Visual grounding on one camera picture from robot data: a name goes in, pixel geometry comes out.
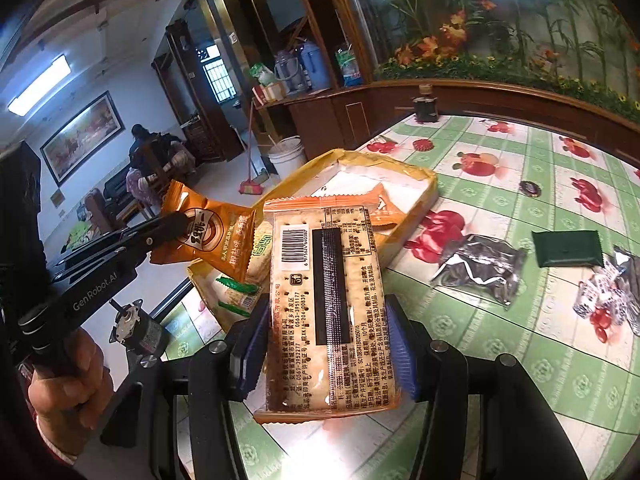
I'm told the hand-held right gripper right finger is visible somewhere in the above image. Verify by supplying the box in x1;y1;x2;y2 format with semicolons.
383;294;589;480

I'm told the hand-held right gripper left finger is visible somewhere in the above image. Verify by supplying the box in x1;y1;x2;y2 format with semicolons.
99;304;273;480

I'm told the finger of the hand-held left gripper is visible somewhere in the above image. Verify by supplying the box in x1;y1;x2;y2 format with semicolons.
107;211;191;246
52;240;156;281

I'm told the orange snack packet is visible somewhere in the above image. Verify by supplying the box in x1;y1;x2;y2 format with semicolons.
367;183;407;228
150;180;257;283

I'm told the green-ended cracker packet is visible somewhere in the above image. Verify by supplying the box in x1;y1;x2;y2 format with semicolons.
212;220;273;318

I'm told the orange-ended cracker packet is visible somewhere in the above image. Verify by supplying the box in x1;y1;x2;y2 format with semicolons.
252;195;405;426

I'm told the large silver foil packet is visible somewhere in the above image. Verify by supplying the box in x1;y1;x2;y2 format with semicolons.
431;234;528;307

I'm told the yellow cardboard tray box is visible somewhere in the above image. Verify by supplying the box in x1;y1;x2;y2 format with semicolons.
187;147;438;333

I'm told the dark green snack packet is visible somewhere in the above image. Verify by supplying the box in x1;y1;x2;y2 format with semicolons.
531;230;603;268

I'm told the person's left forearm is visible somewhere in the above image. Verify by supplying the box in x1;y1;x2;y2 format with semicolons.
0;410;81;480

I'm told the person's left hand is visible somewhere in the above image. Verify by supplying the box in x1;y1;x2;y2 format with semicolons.
27;332;116;456

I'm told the small electric motor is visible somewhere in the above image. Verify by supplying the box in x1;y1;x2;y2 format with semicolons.
109;296;171;361

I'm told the red broom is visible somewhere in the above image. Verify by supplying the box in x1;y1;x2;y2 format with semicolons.
239;95;266;196

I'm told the white plastic bucket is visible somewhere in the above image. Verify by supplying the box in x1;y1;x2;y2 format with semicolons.
267;136;307;178

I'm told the barred window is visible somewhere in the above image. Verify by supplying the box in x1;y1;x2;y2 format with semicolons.
202;57;236;103

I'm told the yellow and red carton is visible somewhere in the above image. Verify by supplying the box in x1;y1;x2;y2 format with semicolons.
252;82;287;106

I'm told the green and white bag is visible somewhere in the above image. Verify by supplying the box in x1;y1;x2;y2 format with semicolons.
249;62;276;87

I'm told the ceiling tube light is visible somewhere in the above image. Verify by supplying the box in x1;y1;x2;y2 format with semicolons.
7;55;71;116

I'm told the grey thermos flask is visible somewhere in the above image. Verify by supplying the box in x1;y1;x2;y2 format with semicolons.
274;50;301;93

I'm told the brown wooden cabinet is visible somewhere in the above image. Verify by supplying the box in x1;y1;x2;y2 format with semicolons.
255;77;640;171

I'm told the pile of small candies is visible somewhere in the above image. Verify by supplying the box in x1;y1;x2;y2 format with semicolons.
572;252;640;336

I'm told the blue thermos flask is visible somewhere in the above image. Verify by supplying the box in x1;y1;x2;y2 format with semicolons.
297;42;331;91

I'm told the dark glass jar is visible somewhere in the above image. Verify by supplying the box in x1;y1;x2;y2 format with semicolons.
411;85;441;125

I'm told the glass case with artificial flowers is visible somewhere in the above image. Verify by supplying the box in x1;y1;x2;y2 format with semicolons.
325;0;640;121

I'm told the framed wall painting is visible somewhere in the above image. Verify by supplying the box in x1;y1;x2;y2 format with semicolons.
40;91;126;186

